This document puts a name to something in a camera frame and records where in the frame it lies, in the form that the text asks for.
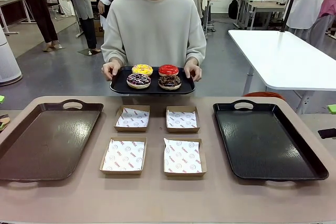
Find kraft cardboard donut box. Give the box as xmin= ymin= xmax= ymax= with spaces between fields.
xmin=163 ymin=137 xmax=207 ymax=177
xmin=165 ymin=105 xmax=201 ymax=134
xmin=113 ymin=105 xmax=151 ymax=133
xmin=99 ymin=137 xmax=148 ymax=175

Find chocolate donut colourful sprinkles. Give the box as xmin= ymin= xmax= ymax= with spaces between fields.
xmin=126 ymin=73 xmax=152 ymax=90

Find yellow frosted sprinkle donut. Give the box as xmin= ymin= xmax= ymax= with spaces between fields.
xmin=131 ymin=63 xmax=154 ymax=77

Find small black serving tray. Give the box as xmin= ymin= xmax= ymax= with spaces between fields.
xmin=109 ymin=66 xmax=196 ymax=95

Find chocolate donut brown sprinkles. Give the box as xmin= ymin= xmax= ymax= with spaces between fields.
xmin=157 ymin=74 xmax=182 ymax=90

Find red glazed donut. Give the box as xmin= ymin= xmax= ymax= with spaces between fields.
xmin=158 ymin=64 xmax=180 ymax=77

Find person's left forearm beige sleeve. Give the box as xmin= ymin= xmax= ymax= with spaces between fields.
xmin=183 ymin=24 xmax=207 ymax=66

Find person's right forearm beige sleeve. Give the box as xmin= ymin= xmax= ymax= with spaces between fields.
xmin=101 ymin=24 xmax=127 ymax=65

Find person's right hand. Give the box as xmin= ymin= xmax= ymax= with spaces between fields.
xmin=101 ymin=61 xmax=122 ymax=82

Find person's left hand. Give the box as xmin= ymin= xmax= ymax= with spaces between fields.
xmin=183 ymin=60 xmax=203 ymax=82

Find white cylindrical air purifier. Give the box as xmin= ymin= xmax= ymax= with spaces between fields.
xmin=0 ymin=24 xmax=23 ymax=87

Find white table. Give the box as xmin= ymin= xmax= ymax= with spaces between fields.
xmin=227 ymin=29 xmax=336 ymax=114

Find orange stool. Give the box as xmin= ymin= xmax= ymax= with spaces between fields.
xmin=243 ymin=91 xmax=286 ymax=101

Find grey skirt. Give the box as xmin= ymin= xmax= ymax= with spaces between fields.
xmin=296 ymin=14 xmax=329 ymax=49

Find person white blouse black trousers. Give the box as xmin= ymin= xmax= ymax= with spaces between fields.
xmin=18 ymin=0 xmax=66 ymax=53

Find pink garment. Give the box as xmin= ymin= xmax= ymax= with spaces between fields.
xmin=319 ymin=0 xmax=336 ymax=25

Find black pole stand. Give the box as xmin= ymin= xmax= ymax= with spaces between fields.
xmin=280 ymin=0 xmax=302 ymax=33

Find brown cardboard floor box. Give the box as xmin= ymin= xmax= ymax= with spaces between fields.
xmin=93 ymin=19 xmax=106 ymax=37

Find grey background desk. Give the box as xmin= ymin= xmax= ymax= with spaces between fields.
xmin=234 ymin=0 xmax=287 ymax=30

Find grey apron mannequin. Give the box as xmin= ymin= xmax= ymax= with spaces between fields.
xmin=69 ymin=0 xmax=102 ymax=57

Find black backpack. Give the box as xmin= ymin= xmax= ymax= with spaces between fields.
xmin=228 ymin=0 xmax=240 ymax=20

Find small background side table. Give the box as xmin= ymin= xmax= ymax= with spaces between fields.
xmin=205 ymin=0 xmax=217 ymax=36

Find person torso beige sweater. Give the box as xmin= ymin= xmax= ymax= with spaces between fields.
xmin=101 ymin=0 xmax=207 ymax=68

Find large brown handled tray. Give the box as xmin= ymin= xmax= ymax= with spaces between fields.
xmin=0 ymin=99 xmax=104 ymax=183

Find large black handled tray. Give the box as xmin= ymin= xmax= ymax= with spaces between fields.
xmin=212 ymin=100 xmax=330 ymax=183

